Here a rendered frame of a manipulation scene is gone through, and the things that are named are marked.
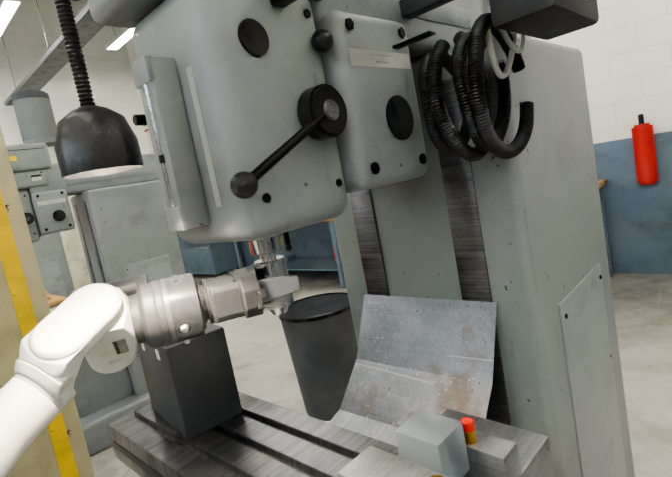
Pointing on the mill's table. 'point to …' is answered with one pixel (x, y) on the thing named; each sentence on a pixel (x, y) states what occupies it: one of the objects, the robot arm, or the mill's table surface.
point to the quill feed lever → (328, 103)
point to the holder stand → (192, 382)
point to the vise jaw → (383, 466)
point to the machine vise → (503, 449)
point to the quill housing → (246, 104)
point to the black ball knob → (322, 40)
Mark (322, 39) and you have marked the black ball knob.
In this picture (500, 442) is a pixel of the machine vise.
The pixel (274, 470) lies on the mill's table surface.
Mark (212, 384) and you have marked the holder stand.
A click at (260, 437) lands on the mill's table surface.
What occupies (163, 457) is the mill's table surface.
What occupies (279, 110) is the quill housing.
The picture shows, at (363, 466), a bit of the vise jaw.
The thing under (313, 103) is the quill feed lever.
